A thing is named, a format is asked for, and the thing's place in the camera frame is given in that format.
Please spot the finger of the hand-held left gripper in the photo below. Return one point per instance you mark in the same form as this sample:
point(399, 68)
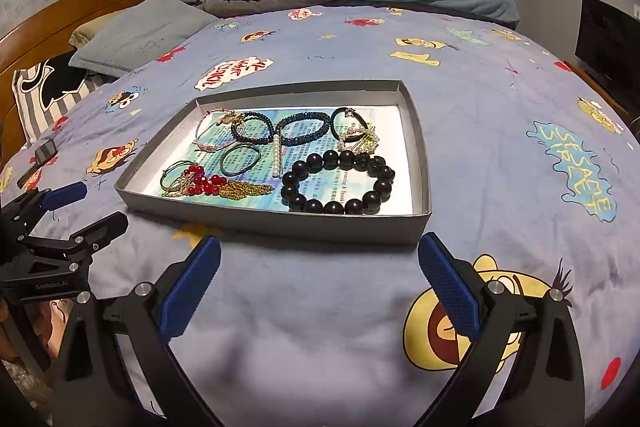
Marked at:
point(65, 196)
point(100, 231)

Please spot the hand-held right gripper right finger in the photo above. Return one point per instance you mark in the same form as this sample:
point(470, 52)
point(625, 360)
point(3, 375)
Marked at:
point(450, 292)

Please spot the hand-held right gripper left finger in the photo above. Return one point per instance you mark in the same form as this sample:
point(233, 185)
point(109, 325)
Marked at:
point(190, 289)

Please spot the grey cardboard tray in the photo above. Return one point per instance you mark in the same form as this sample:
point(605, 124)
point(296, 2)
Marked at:
point(300, 227)

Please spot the black small device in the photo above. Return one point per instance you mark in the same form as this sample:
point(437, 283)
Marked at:
point(42, 152)

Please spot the striped pillow with black print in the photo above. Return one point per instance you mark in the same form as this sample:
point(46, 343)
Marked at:
point(55, 92)

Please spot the printed paper sheet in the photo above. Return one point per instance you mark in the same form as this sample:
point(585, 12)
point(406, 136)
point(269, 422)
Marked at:
point(340, 187)

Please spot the white pearl strand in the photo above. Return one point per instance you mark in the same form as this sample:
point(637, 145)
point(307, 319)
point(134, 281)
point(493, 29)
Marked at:
point(277, 154)

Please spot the olive pillow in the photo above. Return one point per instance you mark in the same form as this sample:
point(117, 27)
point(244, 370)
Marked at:
point(87, 32)

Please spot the grey-blue pillow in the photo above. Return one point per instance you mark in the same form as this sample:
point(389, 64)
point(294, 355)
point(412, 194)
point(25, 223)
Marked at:
point(140, 32)

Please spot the wooden headboard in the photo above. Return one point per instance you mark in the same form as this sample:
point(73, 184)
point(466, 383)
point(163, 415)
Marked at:
point(60, 7)

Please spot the wooden television stand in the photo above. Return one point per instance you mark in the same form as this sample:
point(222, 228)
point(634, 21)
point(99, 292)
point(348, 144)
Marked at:
point(595, 79)

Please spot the black television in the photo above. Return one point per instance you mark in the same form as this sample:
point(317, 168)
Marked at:
point(607, 42)

